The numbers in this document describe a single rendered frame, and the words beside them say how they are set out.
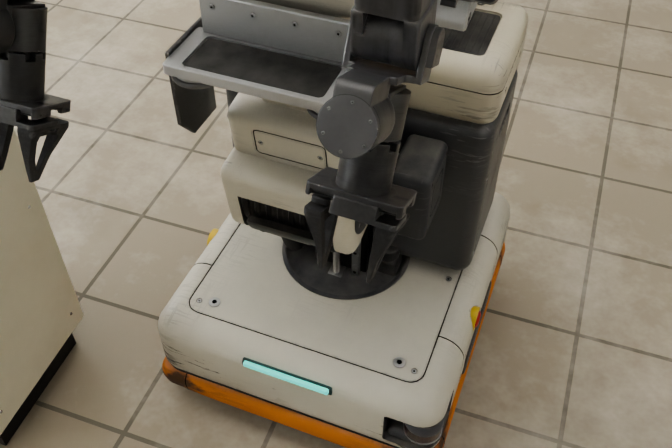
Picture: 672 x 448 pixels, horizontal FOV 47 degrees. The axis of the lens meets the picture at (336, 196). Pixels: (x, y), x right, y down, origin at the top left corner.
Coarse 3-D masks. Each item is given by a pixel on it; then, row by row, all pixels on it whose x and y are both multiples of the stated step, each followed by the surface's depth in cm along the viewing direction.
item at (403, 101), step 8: (392, 88) 73; (400, 88) 74; (392, 96) 72; (400, 96) 73; (408, 96) 74; (392, 104) 73; (400, 104) 73; (408, 104) 75; (400, 112) 74; (400, 120) 74; (400, 128) 75; (392, 136) 74; (400, 136) 75
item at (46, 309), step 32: (0, 192) 141; (32, 192) 151; (0, 224) 143; (32, 224) 153; (0, 256) 145; (32, 256) 155; (0, 288) 147; (32, 288) 157; (64, 288) 169; (0, 320) 149; (32, 320) 160; (64, 320) 172; (0, 352) 152; (32, 352) 162; (64, 352) 181; (0, 384) 154; (32, 384) 165; (0, 416) 156
